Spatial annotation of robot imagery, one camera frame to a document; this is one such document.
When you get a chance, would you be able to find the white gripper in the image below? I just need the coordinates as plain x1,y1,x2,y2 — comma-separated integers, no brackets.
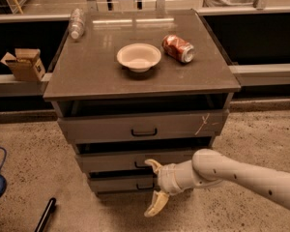
144,159,200,218

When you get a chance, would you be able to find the grey drawer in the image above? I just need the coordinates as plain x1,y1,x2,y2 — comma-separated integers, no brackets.
88,172,160,195
75,146,204,174
58,109,228,144

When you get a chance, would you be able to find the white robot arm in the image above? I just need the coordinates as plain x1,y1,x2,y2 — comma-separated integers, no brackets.
144,149,290,218

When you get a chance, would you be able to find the grey bottom drawer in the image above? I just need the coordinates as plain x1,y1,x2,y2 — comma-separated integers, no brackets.
88,172,160,195

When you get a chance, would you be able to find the grey top drawer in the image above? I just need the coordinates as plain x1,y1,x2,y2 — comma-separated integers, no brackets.
58,109,228,144

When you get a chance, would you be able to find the grey drawer cabinet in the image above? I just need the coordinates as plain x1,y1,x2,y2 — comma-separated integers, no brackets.
43,10,240,180

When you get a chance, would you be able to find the open cardboard box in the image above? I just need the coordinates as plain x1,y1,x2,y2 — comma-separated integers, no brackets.
1,48,45,82

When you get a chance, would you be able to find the black rod on floor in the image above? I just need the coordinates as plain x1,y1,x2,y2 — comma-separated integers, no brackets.
35,197,56,232

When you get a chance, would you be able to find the white paper bowl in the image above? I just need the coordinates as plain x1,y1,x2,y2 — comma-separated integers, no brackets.
117,43,161,73

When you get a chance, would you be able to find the red soda can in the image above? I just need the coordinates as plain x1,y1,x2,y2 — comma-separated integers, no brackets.
161,35,195,64

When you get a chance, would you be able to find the clear plastic water bottle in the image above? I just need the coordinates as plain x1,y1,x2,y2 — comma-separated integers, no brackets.
69,8,85,40

